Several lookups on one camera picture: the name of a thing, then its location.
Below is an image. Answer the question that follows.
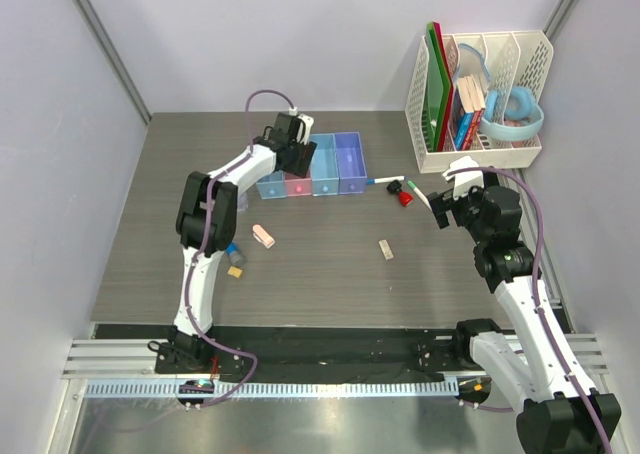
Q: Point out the light blue drawer box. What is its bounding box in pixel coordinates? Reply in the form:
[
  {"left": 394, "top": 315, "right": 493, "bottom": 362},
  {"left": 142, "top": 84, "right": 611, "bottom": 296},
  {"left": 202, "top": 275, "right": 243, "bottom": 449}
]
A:
[{"left": 255, "top": 171, "right": 287, "bottom": 200}]

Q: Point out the pink drawer box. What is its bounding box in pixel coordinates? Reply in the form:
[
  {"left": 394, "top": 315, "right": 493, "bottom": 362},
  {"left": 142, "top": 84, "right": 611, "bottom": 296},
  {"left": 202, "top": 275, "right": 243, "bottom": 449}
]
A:
[{"left": 284, "top": 172, "right": 313, "bottom": 197}]

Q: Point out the beige eraser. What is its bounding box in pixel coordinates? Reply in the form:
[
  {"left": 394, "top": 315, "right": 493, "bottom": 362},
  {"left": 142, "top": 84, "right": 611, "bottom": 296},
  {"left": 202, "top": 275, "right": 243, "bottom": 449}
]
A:
[{"left": 379, "top": 239, "right": 394, "bottom": 260}]

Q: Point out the red folder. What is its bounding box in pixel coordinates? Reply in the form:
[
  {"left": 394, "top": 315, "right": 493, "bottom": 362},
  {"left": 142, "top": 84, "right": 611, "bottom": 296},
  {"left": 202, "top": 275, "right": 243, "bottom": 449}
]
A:
[{"left": 434, "top": 22, "right": 454, "bottom": 152}]

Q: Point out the red black stamp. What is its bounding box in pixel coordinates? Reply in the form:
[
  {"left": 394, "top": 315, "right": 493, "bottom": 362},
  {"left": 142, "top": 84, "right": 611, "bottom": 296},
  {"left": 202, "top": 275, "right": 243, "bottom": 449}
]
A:
[{"left": 386, "top": 179, "right": 413, "bottom": 208}]

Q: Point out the green folder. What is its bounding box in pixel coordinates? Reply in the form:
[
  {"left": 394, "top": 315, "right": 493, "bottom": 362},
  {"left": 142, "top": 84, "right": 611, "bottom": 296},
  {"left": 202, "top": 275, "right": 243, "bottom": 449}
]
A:
[{"left": 423, "top": 22, "right": 446, "bottom": 153}]

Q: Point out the clear tape roll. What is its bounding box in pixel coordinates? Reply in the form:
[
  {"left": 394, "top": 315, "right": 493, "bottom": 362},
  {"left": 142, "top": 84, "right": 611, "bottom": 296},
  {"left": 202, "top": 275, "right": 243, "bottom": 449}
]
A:
[{"left": 237, "top": 193, "right": 249, "bottom": 213}]

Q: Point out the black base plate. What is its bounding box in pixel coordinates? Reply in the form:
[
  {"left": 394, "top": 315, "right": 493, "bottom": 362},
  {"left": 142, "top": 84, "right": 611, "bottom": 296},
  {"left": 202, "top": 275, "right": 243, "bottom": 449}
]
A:
[{"left": 95, "top": 324, "right": 481, "bottom": 384}]

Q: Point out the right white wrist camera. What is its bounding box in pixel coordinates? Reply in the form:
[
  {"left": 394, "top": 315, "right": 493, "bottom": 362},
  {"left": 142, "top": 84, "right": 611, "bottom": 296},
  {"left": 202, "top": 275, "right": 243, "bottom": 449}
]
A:
[{"left": 442, "top": 156, "right": 484, "bottom": 200}]

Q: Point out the blue marker pen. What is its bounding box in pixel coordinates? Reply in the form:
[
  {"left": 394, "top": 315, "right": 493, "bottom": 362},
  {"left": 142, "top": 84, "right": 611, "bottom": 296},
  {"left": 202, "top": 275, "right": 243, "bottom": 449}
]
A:
[{"left": 366, "top": 175, "right": 406, "bottom": 185}]

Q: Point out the yellow sticky note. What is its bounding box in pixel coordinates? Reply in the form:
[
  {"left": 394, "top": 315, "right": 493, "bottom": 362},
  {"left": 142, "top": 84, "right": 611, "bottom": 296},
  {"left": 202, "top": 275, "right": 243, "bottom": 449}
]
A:
[{"left": 227, "top": 266, "right": 243, "bottom": 279}]

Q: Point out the green marker pen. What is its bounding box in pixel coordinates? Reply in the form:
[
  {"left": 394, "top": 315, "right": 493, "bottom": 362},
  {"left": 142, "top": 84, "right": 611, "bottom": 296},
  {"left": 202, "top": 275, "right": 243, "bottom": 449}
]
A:
[{"left": 407, "top": 180, "right": 431, "bottom": 209}]

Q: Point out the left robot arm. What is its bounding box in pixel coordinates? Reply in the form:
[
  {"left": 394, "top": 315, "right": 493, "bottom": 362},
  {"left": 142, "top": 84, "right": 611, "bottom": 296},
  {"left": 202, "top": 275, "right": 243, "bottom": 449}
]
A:
[{"left": 148, "top": 109, "right": 316, "bottom": 374}]

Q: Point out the white cable duct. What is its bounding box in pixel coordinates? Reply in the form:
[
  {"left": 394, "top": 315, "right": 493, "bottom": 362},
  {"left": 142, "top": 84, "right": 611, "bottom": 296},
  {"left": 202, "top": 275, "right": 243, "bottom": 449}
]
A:
[{"left": 85, "top": 377, "right": 459, "bottom": 400}]

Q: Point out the white file organizer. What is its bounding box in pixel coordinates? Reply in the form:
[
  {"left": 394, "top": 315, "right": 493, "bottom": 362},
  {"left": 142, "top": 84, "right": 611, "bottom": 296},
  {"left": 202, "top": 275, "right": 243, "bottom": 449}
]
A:
[{"left": 405, "top": 30, "right": 553, "bottom": 173}]

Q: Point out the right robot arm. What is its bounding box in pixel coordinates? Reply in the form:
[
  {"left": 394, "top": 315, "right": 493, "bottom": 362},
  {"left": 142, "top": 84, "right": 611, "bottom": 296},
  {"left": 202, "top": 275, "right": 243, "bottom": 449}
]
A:
[{"left": 428, "top": 185, "right": 621, "bottom": 453}]

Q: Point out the books stack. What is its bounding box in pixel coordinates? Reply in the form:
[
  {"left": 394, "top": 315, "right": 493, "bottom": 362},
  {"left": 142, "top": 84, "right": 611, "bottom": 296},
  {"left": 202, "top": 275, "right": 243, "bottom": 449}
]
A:
[{"left": 452, "top": 74, "right": 486, "bottom": 151}]

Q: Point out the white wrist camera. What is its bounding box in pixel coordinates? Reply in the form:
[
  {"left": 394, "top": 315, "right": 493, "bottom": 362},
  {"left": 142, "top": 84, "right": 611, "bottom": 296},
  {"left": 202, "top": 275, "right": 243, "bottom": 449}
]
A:
[
  {"left": 295, "top": 113, "right": 315, "bottom": 145},
  {"left": 442, "top": 156, "right": 484, "bottom": 200}
]

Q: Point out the pink eraser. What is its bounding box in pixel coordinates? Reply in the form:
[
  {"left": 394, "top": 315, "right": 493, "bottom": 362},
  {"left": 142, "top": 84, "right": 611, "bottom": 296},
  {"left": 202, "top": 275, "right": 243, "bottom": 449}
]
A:
[{"left": 252, "top": 224, "right": 275, "bottom": 249}]

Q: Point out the blue glue stick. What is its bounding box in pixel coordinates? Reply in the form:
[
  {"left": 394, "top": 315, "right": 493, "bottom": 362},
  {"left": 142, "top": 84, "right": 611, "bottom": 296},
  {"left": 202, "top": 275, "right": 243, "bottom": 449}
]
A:
[{"left": 226, "top": 242, "right": 246, "bottom": 268}]

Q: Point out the purple drawer box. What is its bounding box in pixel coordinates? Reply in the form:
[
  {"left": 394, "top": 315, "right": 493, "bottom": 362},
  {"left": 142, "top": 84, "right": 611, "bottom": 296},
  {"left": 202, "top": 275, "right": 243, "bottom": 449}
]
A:
[{"left": 334, "top": 132, "right": 368, "bottom": 195}]

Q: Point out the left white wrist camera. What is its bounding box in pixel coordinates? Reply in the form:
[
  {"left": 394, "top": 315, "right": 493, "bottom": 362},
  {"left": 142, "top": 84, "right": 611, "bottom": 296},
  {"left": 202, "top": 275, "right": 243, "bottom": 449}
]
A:
[{"left": 295, "top": 113, "right": 315, "bottom": 145}]

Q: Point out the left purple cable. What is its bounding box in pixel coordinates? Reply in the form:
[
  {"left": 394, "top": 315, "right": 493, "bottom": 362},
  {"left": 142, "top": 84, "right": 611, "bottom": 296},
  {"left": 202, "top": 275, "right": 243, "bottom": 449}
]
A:
[{"left": 182, "top": 89, "right": 301, "bottom": 405}]

